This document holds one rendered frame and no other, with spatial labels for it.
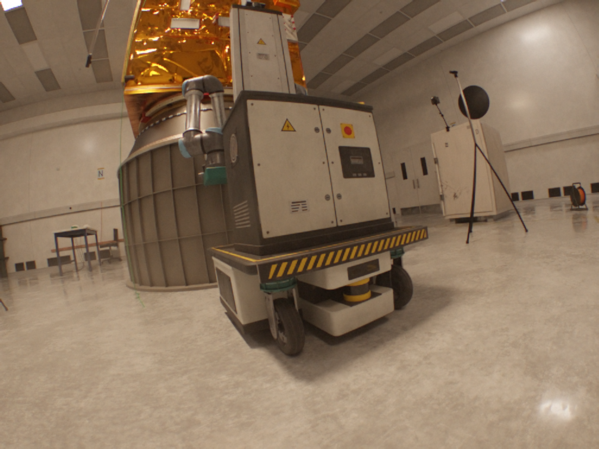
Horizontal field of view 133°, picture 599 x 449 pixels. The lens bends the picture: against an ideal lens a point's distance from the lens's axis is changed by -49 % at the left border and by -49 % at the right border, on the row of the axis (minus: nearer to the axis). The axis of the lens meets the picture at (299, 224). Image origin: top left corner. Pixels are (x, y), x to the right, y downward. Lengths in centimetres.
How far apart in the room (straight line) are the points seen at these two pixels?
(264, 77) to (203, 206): 105
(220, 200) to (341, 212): 127
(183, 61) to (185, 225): 160
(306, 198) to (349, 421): 63
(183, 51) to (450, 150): 383
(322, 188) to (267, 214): 21
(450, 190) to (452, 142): 75
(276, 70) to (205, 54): 144
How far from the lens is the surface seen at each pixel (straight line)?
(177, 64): 273
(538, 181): 792
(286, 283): 73
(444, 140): 438
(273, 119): 84
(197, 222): 200
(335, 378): 70
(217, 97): 162
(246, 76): 143
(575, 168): 788
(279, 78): 151
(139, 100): 274
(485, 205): 410
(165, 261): 215
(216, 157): 133
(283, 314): 74
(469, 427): 56
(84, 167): 837
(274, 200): 77
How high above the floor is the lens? 41
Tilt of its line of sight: 1 degrees down
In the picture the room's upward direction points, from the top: 8 degrees counter-clockwise
